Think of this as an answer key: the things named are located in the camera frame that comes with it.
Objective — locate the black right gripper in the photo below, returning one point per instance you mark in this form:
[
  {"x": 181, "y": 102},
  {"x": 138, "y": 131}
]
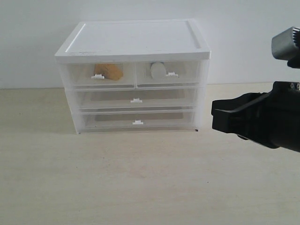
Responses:
[{"x": 276, "y": 124}]

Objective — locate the white pill bottle blue label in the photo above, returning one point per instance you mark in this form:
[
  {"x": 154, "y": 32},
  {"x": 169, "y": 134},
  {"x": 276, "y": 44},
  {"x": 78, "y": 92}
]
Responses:
[{"x": 157, "y": 70}]

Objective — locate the yellow cheese wedge sponge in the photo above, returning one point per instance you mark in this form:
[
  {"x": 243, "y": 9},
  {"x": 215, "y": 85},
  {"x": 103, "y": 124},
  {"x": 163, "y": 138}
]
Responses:
[{"x": 108, "y": 71}]

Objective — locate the white plastic drawer cabinet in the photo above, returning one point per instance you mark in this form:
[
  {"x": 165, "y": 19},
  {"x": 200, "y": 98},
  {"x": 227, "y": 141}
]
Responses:
[{"x": 134, "y": 42}]

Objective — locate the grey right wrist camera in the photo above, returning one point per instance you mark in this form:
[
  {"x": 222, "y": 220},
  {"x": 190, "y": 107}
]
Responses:
[{"x": 286, "y": 46}]

